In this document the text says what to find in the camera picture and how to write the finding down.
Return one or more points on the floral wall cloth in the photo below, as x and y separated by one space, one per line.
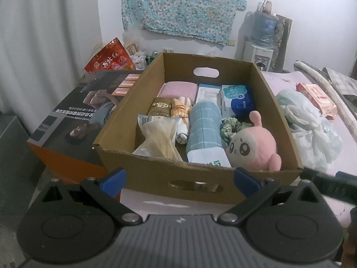
181 5

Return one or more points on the white plastic bag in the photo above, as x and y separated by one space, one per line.
306 122

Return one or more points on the green scrunchie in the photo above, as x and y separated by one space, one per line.
228 128

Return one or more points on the blue and white soft packet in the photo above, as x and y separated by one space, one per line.
237 100

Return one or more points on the orange and black printed box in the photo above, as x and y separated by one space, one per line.
72 122

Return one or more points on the red wet wipes pack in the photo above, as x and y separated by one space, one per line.
315 95

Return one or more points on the pink towel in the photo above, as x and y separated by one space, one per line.
180 90

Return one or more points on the orange striped small towel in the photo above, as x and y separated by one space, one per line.
181 109

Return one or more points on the checked grey cloth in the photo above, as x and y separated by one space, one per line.
343 81

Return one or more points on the blue striped towel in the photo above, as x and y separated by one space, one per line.
203 125

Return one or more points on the grey and white blanket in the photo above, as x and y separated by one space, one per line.
315 75

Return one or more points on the blue water jug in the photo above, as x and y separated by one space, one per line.
263 28

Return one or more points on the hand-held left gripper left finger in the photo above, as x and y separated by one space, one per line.
114 182

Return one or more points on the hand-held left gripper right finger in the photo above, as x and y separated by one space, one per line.
245 182

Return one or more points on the white tissue packet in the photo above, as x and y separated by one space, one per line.
206 156

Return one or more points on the pile of bottles and wrappers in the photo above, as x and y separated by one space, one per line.
139 55

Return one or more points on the brown packet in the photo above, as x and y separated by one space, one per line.
160 106

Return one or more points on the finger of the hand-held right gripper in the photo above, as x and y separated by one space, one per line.
329 184

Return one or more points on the light blue labelled carton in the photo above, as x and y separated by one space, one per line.
207 93

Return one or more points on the brown cardboard box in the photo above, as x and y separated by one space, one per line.
156 170

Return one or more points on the patterned folded board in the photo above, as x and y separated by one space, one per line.
284 39

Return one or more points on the white water dispenser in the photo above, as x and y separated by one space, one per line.
256 53

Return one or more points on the pink plush toy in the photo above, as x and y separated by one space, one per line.
251 145

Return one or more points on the white curtain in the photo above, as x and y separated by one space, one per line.
41 47

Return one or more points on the clear packet with beige cloth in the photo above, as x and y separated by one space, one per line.
159 139

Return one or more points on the red snack bag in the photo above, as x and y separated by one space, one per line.
111 58

